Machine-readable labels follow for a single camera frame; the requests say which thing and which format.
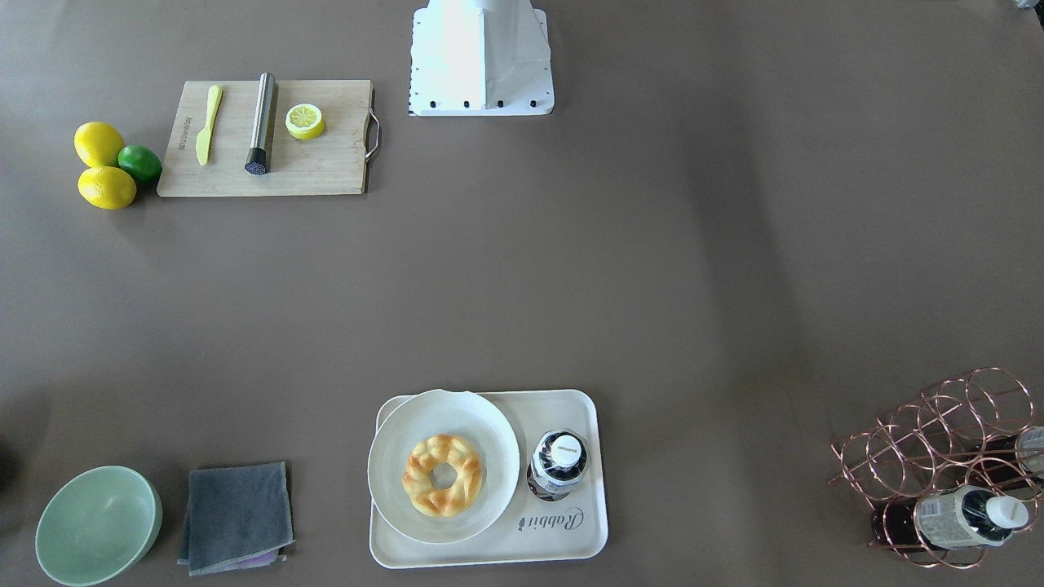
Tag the tea bottle white cap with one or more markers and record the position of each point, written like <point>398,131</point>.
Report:
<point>557,465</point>

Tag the cream serving tray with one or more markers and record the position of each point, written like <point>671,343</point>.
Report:
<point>529,530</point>

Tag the tea bottle in rack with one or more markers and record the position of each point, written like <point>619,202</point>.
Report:
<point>963,518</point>

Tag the white round plate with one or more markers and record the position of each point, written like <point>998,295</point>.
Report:
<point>461,413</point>

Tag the wooden cutting board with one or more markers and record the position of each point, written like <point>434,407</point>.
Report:
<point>334,164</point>

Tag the half lemon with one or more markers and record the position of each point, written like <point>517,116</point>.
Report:
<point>305,121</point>

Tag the steel muddler black tip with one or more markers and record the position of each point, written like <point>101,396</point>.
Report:
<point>259,157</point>

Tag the yellow plastic knife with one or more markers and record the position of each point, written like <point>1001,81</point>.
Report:
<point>204,137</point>

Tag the grey folded cloth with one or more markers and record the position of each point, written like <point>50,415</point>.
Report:
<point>237,518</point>

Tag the green lime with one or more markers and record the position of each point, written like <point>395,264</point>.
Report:
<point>141,163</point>

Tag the yellow lemon lower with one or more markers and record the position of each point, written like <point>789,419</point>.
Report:
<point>107,187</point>

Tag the yellow lemon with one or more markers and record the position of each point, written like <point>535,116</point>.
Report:
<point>98,144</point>
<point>107,187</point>

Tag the yellow lemon upper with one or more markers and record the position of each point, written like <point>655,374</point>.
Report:
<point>98,144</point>

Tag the green ceramic bowl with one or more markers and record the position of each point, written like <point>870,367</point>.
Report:
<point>98,525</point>

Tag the braided ring bread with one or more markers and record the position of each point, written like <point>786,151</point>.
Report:
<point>462,457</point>

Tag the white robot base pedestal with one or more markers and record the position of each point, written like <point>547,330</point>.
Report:
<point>480,59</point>

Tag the copper wire bottle rack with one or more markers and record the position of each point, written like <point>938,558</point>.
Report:
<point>982,428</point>

